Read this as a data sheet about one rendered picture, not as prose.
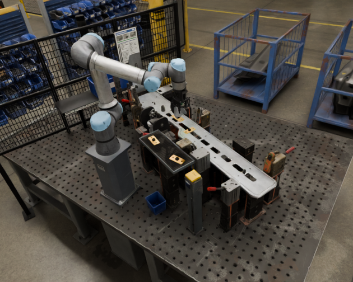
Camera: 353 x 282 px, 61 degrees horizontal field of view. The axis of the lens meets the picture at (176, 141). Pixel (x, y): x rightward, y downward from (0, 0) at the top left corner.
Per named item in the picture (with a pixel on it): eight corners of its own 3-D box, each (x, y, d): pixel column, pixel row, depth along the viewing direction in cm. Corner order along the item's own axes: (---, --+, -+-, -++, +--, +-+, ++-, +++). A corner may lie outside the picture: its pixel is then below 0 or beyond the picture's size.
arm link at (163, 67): (144, 68, 151) (166, 69, 149) (151, 59, 159) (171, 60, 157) (146, 82, 156) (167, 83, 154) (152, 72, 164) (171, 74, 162)
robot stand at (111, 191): (120, 207, 197) (107, 163, 172) (100, 194, 207) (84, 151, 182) (141, 187, 210) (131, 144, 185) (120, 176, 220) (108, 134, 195)
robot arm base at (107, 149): (107, 159, 175) (104, 146, 169) (91, 150, 183) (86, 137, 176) (125, 145, 184) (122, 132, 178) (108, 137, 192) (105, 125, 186)
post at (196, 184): (204, 229, 179) (203, 178, 152) (194, 236, 176) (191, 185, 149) (196, 221, 184) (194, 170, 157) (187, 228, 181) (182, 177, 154)
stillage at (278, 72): (250, 66, 502) (255, 6, 443) (298, 77, 461) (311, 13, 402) (213, 98, 430) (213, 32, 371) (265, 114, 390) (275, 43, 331)
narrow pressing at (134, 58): (145, 89, 259) (140, 51, 238) (134, 93, 254) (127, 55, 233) (145, 89, 259) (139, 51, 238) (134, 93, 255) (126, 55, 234)
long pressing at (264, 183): (283, 182, 166) (283, 180, 165) (254, 201, 157) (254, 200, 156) (154, 90, 258) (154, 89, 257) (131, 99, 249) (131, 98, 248)
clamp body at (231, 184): (240, 225, 179) (244, 184, 157) (226, 235, 175) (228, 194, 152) (229, 215, 186) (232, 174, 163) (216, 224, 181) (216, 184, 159)
